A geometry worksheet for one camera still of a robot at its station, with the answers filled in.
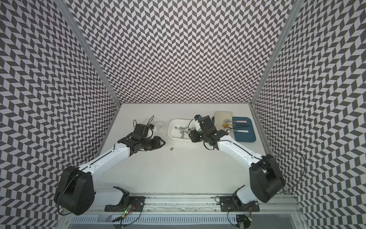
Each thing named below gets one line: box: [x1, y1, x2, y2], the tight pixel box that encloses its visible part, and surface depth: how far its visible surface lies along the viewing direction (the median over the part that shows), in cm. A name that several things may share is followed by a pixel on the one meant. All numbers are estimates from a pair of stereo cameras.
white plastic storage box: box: [167, 118, 198, 141], surface depth 103 cm
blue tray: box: [211, 116, 257, 143], surface depth 106 cm
